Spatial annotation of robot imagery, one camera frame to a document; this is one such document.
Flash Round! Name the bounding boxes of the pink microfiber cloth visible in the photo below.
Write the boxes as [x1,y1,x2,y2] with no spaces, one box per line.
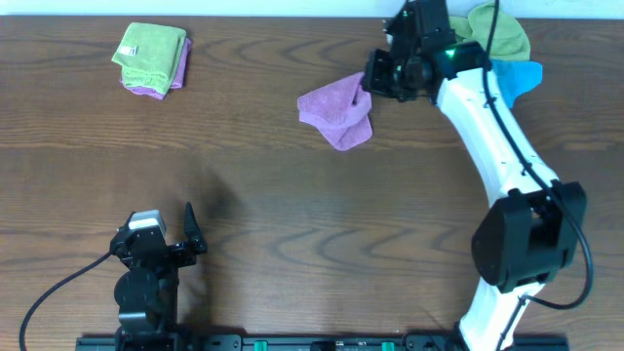
[297,72,372,151]

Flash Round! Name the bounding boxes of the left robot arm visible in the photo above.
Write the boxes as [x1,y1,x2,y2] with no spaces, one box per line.
[110,203,208,351]

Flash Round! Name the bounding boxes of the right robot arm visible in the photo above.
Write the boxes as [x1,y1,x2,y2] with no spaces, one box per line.
[364,24,589,350]

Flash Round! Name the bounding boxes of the crumpled green cloth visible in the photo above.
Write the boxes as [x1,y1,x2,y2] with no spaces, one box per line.
[449,2,530,61]

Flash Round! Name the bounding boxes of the crumpled blue cloth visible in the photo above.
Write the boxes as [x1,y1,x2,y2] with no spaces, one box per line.
[492,60,543,108]

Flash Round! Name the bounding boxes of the folded pink cloth under green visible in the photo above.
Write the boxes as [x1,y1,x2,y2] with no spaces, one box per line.
[119,38,192,100]

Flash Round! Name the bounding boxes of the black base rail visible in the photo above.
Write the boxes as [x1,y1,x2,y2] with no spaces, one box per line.
[75,331,570,351]

